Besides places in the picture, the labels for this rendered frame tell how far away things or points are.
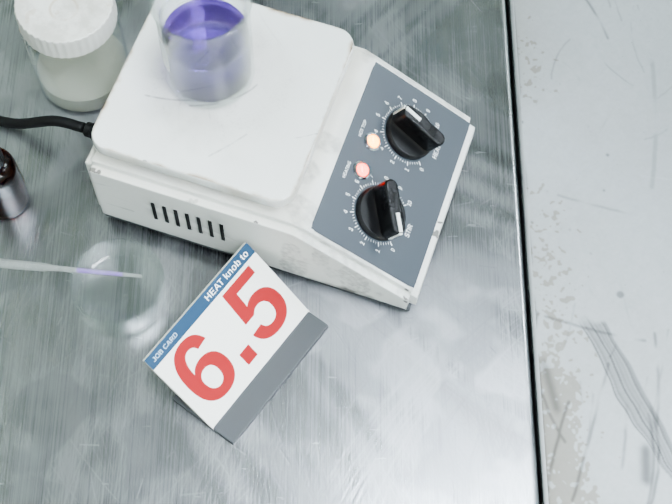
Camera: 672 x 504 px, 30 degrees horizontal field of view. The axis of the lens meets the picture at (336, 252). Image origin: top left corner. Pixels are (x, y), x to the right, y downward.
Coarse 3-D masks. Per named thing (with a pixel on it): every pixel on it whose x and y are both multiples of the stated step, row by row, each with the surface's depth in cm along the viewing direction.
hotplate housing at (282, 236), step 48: (336, 96) 73; (432, 96) 76; (336, 144) 71; (96, 192) 73; (144, 192) 71; (192, 192) 70; (192, 240) 75; (240, 240) 72; (288, 240) 70; (432, 240) 74; (336, 288) 74; (384, 288) 71
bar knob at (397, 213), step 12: (372, 192) 71; (384, 192) 70; (396, 192) 70; (360, 204) 71; (372, 204) 71; (384, 204) 70; (396, 204) 70; (360, 216) 71; (372, 216) 71; (384, 216) 71; (396, 216) 70; (372, 228) 71; (384, 228) 71; (396, 228) 70; (384, 240) 71
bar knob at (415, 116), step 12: (408, 108) 72; (396, 120) 73; (408, 120) 72; (420, 120) 72; (396, 132) 73; (408, 132) 73; (420, 132) 73; (432, 132) 73; (396, 144) 73; (408, 144) 73; (420, 144) 74; (432, 144) 73; (408, 156) 73; (420, 156) 74
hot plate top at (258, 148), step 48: (144, 48) 72; (288, 48) 72; (336, 48) 72; (144, 96) 70; (288, 96) 70; (96, 144) 69; (144, 144) 69; (192, 144) 69; (240, 144) 69; (288, 144) 69; (240, 192) 68; (288, 192) 68
